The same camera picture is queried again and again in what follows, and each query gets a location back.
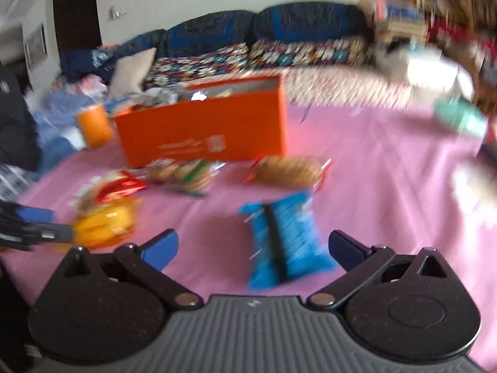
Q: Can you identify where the pink floral cloth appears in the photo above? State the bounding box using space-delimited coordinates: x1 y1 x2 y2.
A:
66 76 107 98

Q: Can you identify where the black jacket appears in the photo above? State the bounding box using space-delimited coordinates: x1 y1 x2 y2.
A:
0 64 41 172

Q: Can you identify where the dark blue clothes pile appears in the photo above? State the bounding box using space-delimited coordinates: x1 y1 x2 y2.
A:
60 44 121 84

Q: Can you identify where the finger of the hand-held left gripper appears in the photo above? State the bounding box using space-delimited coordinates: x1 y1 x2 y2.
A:
0 202 56 226
0 222 76 250

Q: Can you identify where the wicker chair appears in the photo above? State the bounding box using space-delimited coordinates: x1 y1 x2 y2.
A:
474 47 497 113

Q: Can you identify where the pink tablecloth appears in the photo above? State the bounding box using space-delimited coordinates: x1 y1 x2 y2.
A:
0 101 497 362

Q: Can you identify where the green and white biscuit packet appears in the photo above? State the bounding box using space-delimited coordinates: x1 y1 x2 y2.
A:
145 159 226 198

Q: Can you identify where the dark wooden door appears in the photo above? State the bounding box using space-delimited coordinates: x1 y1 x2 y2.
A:
52 0 102 53

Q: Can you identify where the red and yellow snack packet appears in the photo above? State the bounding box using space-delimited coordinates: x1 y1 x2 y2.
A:
72 170 149 207

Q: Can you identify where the red-ended biscuit packet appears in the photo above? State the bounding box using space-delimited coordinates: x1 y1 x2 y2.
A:
244 155 332 192

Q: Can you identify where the floral cushion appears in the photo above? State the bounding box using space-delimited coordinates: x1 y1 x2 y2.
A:
248 35 373 68
145 43 251 87

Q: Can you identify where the teal tissue pack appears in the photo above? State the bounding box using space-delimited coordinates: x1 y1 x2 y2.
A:
433 99 489 137

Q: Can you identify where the beige pillow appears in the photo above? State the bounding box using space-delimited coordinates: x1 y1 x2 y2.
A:
108 47 157 99

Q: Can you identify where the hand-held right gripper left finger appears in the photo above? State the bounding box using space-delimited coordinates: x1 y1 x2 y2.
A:
58 230 203 312

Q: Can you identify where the red cloth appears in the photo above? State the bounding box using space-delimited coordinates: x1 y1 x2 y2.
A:
427 16 497 57

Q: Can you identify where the blue patterned sofa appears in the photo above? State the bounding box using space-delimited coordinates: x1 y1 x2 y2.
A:
116 2 412 99

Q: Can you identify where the blue and white carton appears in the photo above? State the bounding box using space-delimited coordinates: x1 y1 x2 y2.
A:
376 0 425 21

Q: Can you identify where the framed wall picture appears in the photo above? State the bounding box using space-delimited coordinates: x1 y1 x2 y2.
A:
24 23 48 71

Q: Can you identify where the orange cup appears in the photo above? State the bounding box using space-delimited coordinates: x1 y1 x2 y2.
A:
75 103 114 149

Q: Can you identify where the small yellow snack packet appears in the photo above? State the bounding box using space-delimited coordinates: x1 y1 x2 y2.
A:
72 198 142 249

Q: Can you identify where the white quilted sofa cover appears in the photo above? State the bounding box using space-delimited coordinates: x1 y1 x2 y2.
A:
280 66 412 104

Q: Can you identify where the blue cream cookie packet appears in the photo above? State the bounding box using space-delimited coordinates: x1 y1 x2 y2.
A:
238 190 338 290

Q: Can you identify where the orange cardboard box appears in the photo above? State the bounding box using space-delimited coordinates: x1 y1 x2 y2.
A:
114 76 289 168

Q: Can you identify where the blue striped cloth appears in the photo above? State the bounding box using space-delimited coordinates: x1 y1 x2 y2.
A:
33 89 84 166

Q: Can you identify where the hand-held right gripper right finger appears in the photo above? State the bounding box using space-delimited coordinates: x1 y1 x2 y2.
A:
306 230 451 312

